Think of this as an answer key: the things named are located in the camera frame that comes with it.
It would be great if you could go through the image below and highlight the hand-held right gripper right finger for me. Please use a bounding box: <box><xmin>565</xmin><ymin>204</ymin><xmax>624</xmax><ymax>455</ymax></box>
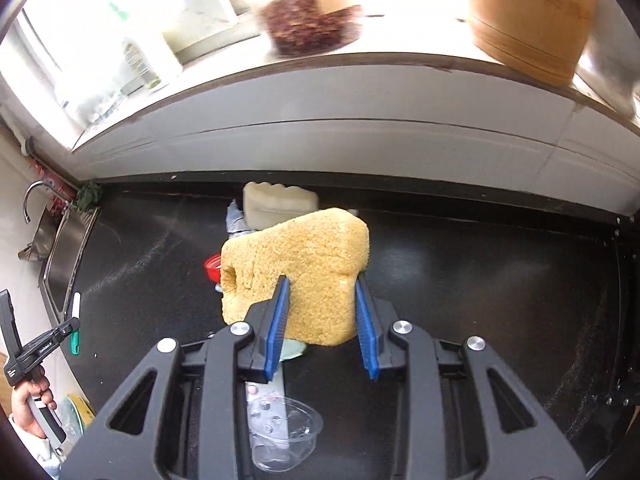
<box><xmin>354</xmin><ymin>274</ymin><xmax>588</xmax><ymax>480</ymax></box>

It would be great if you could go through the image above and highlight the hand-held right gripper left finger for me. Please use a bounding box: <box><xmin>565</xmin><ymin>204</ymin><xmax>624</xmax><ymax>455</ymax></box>
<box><xmin>60</xmin><ymin>275</ymin><xmax>293</xmax><ymax>480</ymax></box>

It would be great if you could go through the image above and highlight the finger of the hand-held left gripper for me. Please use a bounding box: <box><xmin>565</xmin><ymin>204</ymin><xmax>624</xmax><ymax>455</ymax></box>
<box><xmin>50</xmin><ymin>316</ymin><xmax>82</xmax><ymax>346</ymax></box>
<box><xmin>0</xmin><ymin>287</ymin><xmax>25</xmax><ymax>363</ymax></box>

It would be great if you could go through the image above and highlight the yellow sponge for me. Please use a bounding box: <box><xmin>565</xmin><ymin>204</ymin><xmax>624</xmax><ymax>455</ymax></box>
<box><xmin>220</xmin><ymin>206</ymin><xmax>372</xmax><ymax>347</ymax></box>

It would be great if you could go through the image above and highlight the person's left hand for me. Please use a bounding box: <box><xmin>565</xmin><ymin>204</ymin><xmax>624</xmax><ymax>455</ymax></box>
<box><xmin>11</xmin><ymin>377</ymin><xmax>58</xmax><ymax>438</ymax></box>

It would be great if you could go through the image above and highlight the white and teal plastic tool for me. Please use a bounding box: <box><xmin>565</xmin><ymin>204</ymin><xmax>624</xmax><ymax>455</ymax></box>
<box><xmin>71</xmin><ymin>292</ymin><xmax>82</xmax><ymax>356</ymax></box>

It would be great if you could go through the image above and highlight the silver blister pack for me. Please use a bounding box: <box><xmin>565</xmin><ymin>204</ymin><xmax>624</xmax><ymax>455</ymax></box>
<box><xmin>246</xmin><ymin>380</ymin><xmax>288</xmax><ymax>453</ymax></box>

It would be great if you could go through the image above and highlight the yellow green plate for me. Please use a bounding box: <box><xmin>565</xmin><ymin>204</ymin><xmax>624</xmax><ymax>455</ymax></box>
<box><xmin>62</xmin><ymin>392</ymin><xmax>98</xmax><ymax>431</ymax></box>

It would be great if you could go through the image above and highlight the steel sink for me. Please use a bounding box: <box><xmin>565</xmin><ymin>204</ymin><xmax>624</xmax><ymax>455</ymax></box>
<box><xmin>42</xmin><ymin>205</ymin><xmax>101</xmax><ymax>321</ymax></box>

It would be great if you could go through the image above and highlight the clear plastic cup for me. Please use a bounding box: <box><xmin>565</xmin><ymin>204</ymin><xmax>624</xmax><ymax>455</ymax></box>
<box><xmin>252</xmin><ymin>396</ymin><xmax>325</xmax><ymax>473</ymax></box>

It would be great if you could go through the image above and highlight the steel faucet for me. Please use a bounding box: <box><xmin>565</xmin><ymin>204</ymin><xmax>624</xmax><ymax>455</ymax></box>
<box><xmin>22</xmin><ymin>181</ymin><xmax>62</xmax><ymax>226</ymax></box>

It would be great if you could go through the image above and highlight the cream ridged foam block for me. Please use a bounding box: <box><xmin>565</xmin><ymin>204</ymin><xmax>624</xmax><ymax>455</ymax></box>
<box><xmin>242</xmin><ymin>181</ymin><xmax>321</xmax><ymax>231</ymax></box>

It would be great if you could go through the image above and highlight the dark green scrubber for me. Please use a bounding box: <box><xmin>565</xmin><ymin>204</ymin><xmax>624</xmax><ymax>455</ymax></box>
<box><xmin>75</xmin><ymin>181</ymin><xmax>103</xmax><ymax>209</ymax></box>

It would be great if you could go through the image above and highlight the black metal rack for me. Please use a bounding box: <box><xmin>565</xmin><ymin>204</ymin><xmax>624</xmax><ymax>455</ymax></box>
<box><xmin>597</xmin><ymin>212</ymin><xmax>640</xmax><ymax>411</ymax></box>

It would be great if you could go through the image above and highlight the clear bottle with green cap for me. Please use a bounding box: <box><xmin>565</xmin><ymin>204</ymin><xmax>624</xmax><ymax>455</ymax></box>
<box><xmin>107</xmin><ymin>2</ymin><xmax>163</xmax><ymax>91</ymax></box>

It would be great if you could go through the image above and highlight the container of dried red flakes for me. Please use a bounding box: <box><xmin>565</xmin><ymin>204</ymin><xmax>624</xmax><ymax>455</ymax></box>
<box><xmin>257</xmin><ymin>0</ymin><xmax>363</xmax><ymax>57</ymax></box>

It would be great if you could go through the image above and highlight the steel pot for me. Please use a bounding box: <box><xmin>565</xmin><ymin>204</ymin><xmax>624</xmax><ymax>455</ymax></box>
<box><xmin>575</xmin><ymin>0</ymin><xmax>640</xmax><ymax>126</ymax></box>

